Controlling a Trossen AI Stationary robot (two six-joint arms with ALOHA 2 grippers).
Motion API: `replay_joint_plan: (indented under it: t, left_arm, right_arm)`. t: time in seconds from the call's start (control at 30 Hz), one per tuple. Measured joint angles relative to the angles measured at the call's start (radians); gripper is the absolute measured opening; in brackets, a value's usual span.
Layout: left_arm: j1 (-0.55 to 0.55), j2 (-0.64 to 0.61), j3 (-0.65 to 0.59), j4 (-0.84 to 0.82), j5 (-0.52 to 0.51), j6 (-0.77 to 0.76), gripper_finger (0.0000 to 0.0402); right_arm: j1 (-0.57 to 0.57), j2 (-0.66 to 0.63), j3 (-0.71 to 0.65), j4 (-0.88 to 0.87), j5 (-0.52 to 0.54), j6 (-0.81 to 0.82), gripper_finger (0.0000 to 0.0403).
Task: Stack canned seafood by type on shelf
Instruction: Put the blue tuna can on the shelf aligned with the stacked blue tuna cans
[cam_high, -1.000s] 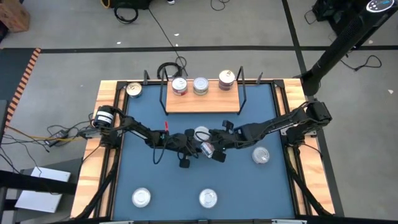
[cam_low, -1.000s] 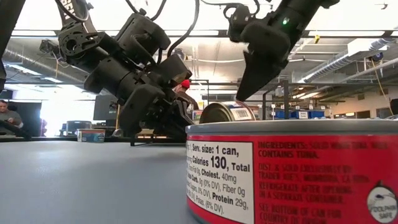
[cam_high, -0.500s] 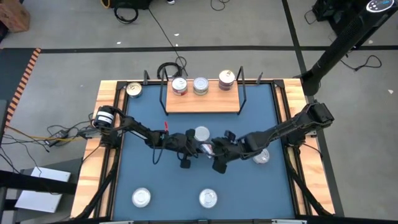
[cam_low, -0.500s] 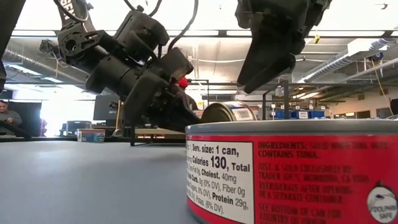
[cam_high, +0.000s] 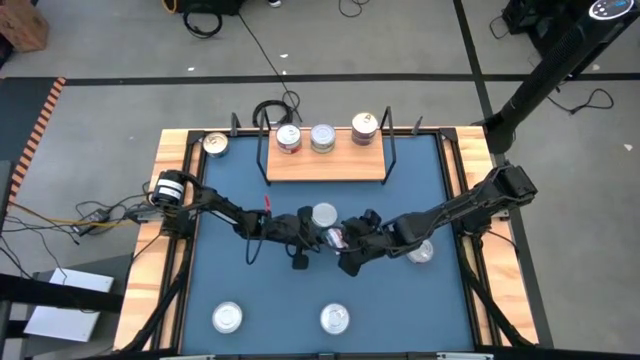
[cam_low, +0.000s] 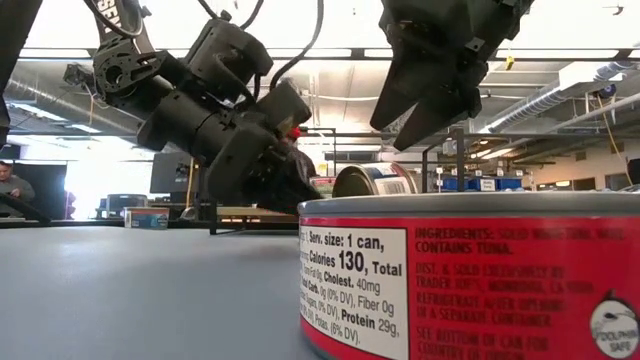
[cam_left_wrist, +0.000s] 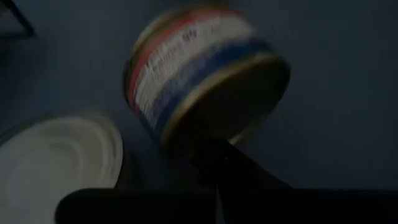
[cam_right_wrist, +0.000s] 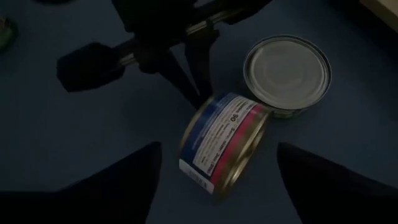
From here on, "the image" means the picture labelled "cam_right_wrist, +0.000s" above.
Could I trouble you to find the wooden shelf with black frame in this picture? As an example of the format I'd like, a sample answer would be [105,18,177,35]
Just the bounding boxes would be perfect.
[359,0,398,34]

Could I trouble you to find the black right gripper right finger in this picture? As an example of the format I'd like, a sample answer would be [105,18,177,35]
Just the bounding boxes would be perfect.
[277,142,398,224]

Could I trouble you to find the blue table mat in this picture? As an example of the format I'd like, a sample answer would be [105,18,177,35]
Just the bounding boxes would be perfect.
[0,0,398,224]

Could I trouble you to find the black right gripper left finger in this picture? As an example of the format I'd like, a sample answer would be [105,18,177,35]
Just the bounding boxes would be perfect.
[0,141,162,224]

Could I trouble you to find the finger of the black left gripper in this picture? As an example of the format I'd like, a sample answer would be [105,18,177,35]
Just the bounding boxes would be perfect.
[185,32,218,97]
[146,54,203,109]

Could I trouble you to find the green label silver can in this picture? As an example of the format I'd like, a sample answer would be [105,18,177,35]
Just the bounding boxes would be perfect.
[243,34,333,119]
[0,17,19,53]

